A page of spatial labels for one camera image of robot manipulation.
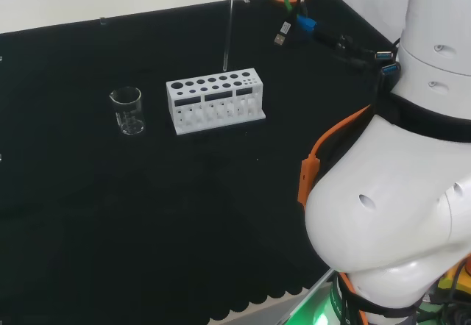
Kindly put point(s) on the clear glass rod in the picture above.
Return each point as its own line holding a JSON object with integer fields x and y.
{"x": 228, "y": 38}

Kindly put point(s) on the white test tube rack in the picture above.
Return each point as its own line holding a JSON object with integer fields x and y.
{"x": 217, "y": 113}

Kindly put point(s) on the blue usb plug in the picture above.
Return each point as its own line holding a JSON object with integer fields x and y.
{"x": 384, "y": 55}
{"x": 391, "y": 72}

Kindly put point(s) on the clear glass beaker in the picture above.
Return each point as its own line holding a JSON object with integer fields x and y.
{"x": 129, "y": 117}

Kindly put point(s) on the black bench cloth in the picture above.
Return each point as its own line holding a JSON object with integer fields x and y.
{"x": 110, "y": 211}

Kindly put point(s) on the yellow stop button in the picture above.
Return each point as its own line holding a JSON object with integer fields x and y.
{"x": 456, "y": 279}

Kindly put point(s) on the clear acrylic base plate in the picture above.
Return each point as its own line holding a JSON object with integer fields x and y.
{"x": 305, "y": 310}

